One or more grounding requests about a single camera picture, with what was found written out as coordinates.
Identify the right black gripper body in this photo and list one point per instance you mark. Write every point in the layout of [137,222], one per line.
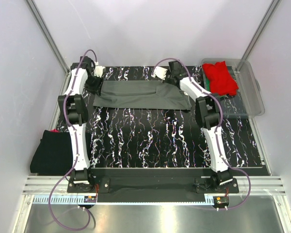
[168,76]

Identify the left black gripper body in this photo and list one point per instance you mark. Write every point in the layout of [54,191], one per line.
[93,83]

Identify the grey t shirt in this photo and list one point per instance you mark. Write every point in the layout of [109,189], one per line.
[141,95]

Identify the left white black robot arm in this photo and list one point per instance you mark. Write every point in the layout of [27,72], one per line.
[86,74]

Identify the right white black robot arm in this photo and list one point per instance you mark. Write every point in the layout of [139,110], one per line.
[209,117]

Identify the green t shirt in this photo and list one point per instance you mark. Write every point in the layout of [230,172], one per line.
[208,83]

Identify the red t shirt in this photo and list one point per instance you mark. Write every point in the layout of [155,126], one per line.
[221,82]

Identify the black marble pattern mat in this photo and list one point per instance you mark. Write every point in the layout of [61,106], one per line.
[144,138]

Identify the clear plastic bin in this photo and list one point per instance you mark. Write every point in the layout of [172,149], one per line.
[247,102]

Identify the black folded t shirt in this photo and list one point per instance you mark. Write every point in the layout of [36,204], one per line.
[53,156]

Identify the left small connector board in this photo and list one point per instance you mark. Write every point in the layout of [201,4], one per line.
[90,199]

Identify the small connector board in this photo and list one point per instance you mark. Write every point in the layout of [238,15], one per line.
[90,199]
[221,202]

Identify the right small connector board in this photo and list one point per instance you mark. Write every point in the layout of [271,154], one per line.
[221,202]

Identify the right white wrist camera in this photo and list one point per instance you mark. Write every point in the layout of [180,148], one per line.
[160,72]

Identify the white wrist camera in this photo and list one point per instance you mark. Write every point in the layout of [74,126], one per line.
[160,72]
[99,71]

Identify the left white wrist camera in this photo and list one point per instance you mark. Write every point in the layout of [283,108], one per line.
[99,71]

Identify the left aluminium frame post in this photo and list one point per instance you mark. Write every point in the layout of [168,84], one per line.
[46,33]

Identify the aluminium frame post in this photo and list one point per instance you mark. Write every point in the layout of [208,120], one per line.
[261,28]
[46,33]

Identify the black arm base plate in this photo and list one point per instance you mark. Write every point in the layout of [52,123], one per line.
[188,193]

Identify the front aluminium rail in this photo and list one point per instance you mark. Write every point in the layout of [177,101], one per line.
[259,185]

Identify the left white cable duct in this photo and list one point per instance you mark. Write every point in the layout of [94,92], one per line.
[60,199]

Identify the white cable duct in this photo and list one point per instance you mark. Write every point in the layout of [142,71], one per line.
[60,199]
[209,199]

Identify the right aluminium frame post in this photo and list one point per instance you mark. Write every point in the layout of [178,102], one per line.
[261,28]

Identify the right white cable duct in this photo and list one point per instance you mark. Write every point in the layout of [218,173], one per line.
[209,199]

